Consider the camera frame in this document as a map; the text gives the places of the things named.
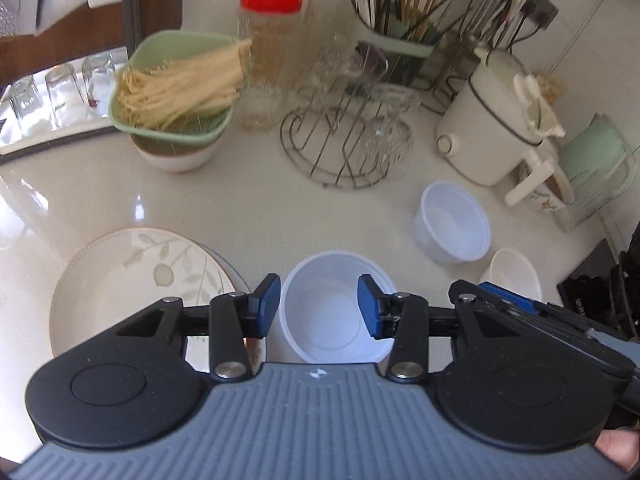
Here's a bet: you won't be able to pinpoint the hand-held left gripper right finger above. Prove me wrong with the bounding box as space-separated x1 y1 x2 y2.
357 274 572 382

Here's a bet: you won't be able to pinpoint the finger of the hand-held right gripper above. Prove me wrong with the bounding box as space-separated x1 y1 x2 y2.
475 281 592 344

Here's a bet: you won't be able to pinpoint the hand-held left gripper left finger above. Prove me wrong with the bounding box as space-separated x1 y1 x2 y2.
116 274 281 382

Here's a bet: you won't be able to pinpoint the white ceramic bowl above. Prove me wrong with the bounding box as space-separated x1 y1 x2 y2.
479 247 543 307

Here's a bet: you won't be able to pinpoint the translucent plastic bowl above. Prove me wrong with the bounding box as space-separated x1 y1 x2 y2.
282 252 398 365
414 181 492 266

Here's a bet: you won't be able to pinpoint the small leaf print plate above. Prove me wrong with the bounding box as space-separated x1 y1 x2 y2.
50 227 239 361

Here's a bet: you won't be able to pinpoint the person's right hand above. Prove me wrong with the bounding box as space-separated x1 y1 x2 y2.
597 429 640 473

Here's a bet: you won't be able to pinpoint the white mug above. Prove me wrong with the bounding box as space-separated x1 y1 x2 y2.
520 170 576 212

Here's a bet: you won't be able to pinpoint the white electric pot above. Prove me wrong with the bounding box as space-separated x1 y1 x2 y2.
435 47 567 207

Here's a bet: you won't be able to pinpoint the pale green pitcher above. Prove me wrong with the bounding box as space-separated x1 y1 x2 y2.
557 112 636 212

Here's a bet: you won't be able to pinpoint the white bowl with red base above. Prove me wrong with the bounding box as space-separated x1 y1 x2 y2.
131 127 228 174

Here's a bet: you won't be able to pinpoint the set of clear glass cups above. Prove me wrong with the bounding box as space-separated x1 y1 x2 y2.
295 25 422 181

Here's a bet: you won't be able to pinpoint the dried noodles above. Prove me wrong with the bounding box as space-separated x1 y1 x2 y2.
116 37 253 131

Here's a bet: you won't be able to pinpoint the clear jar with red lid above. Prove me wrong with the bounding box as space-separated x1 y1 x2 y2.
235 0 306 132

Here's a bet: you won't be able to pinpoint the green chopstick holder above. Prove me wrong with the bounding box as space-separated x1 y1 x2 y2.
350 5 446 92

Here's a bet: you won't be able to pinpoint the drinking glass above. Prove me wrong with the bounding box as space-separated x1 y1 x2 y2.
44 64 84 129
7 76 44 132
81 52 119 119

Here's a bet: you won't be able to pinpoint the green plastic basket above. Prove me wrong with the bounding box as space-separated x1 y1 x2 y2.
109 30 251 149

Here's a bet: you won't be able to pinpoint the white drip tray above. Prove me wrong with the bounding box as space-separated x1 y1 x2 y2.
0 45 134 157

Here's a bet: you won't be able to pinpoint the brown cutting board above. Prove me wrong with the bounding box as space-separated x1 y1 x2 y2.
0 0 187 85

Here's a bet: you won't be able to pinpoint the dark wall power strip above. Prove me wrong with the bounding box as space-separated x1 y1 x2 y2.
520 0 560 32

